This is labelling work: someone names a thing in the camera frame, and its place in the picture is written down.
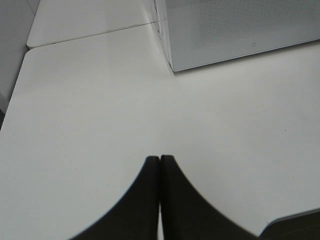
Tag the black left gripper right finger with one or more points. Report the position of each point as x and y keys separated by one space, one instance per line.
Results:
x=186 y=215

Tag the white microwave door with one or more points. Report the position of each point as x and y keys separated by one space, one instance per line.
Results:
x=203 y=32

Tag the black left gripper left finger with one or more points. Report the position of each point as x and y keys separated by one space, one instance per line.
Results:
x=136 y=215

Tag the white microwave oven body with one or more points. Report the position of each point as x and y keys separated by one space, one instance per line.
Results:
x=160 y=17

